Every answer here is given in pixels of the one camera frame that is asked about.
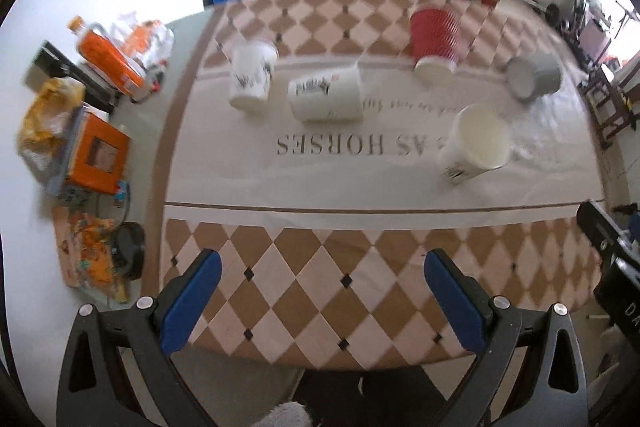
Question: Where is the dark cloth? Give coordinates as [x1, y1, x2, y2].
[295, 369, 451, 427]

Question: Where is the white paper cup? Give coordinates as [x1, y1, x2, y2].
[436, 104, 512, 184]

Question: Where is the red ribbed paper cup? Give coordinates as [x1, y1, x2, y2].
[409, 6, 463, 82]

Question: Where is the black box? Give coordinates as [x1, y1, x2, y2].
[25, 40, 118, 114]

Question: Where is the wide white printed cup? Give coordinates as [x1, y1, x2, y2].
[287, 63, 363, 122]

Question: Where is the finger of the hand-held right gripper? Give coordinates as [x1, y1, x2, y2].
[576, 201, 640, 264]

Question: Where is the wooden side chair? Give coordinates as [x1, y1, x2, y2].
[582, 67, 640, 150]

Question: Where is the white fluffy cloth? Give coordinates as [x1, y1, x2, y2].
[247, 401, 312, 427]

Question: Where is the checkered printed tablecloth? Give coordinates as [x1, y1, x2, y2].
[140, 0, 608, 368]

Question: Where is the yellow snack bag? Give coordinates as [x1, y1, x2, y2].
[16, 78, 87, 182]

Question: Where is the colourful snack packet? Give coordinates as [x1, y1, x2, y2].
[52, 206, 132, 303]

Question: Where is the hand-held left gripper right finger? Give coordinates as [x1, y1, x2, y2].
[424, 248, 589, 427]

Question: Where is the tall white printed cup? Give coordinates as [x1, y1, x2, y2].
[228, 38, 279, 114]

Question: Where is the clear plastic bag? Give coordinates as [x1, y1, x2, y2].
[110, 11, 176, 80]

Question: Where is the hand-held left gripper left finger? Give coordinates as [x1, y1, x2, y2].
[57, 249, 223, 427]

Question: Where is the black round lid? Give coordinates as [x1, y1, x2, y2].
[110, 222, 147, 282]

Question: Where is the grey cup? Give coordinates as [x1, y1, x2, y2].
[506, 52, 563, 104]

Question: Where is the orange juice bottle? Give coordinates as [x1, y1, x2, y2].
[68, 16, 151, 102]

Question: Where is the orange box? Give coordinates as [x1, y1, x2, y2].
[46, 104, 132, 200]

